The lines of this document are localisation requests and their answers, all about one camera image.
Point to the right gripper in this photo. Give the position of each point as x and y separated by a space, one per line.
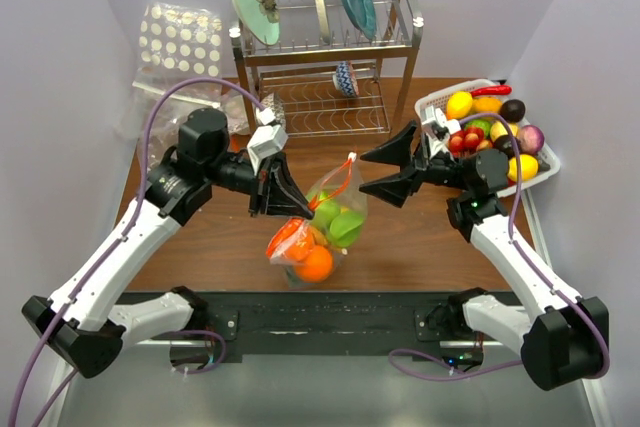
396 190

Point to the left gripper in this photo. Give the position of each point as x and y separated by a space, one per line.
274 190

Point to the green apple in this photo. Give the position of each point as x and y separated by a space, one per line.
326 211

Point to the orange fruit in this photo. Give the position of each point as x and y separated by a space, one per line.
487 104
294 243
317 266

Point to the orange zip top bag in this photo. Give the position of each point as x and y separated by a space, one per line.
342 184

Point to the light green pepper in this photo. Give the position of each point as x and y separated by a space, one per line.
345 229

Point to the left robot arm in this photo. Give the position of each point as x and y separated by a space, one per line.
83 322

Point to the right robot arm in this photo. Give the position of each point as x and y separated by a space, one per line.
559 335

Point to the clear crumpled plastic bag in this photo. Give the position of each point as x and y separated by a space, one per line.
164 130

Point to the polka dot plastic bag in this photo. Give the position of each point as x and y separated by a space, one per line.
175 43

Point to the yellow lemon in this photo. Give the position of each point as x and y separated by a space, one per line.
459 105
523 166

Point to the grey patterned bowl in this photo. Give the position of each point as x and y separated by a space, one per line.
273 102

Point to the metal dish rack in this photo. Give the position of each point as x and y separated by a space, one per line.
299 67

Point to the blue patterned bowl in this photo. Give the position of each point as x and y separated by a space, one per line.
345 81

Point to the pale yellow pear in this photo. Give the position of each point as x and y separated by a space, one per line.
498 129

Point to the dark mangosteen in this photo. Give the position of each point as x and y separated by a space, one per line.
513 110
505 145

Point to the red chili pepper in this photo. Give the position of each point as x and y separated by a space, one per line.
493 90

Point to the purple onion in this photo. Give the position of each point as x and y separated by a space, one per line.
531 139

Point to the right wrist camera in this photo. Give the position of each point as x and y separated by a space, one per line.
437 130

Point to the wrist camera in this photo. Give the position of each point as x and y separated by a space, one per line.
266 141
437 130

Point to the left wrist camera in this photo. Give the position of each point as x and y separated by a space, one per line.
266 141

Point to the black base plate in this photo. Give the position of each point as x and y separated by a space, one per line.
327 324

